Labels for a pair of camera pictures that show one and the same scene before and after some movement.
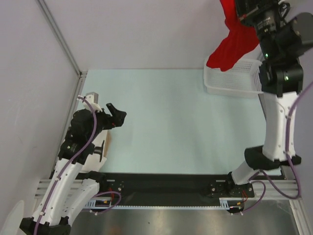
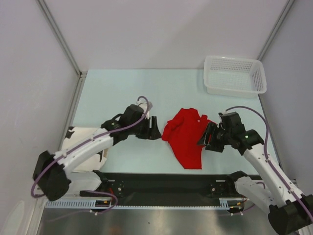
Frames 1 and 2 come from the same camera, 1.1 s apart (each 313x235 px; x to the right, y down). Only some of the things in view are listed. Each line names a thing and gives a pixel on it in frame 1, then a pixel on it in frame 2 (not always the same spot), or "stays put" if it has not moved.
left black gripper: (111, 122) → (151, 133)
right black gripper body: (264, 16) → (220, 137)
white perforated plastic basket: (243, 80) stays put
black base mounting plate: (171, 189) stays put
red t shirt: (243, 37) → (183, 132)
